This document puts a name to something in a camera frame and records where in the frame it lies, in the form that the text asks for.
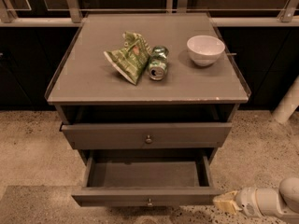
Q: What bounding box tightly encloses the grey drawer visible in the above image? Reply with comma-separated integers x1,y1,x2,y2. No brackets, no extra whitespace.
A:
72,148,221,207
61,122,232,150

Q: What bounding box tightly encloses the white cylindrical post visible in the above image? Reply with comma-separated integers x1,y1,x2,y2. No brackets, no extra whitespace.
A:
273,76,299,123

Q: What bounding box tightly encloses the metal window frame railing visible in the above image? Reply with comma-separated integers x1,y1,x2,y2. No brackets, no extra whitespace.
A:
0,0,299,27

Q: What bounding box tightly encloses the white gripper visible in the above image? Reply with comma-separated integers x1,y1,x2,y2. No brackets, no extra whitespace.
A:
213,188,257,217

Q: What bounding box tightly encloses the green crushed soda can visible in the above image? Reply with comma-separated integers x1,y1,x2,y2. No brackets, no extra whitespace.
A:
148,46,169,81

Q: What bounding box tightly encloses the green crumpled chip bag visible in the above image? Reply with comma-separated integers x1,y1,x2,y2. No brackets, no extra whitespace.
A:
104,32,151,85

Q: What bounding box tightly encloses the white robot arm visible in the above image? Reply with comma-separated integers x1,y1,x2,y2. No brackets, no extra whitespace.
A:
213,177,299,224

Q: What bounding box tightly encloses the grey top drawer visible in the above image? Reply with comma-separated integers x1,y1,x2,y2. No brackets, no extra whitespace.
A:
61,122,232,150

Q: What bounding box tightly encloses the white ceramic bowl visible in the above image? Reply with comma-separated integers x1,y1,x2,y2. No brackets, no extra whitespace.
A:
187,35,225,66

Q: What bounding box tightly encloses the grey wooden drawer cabinet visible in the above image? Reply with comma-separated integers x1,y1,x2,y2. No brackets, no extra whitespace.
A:
46,13,250,160

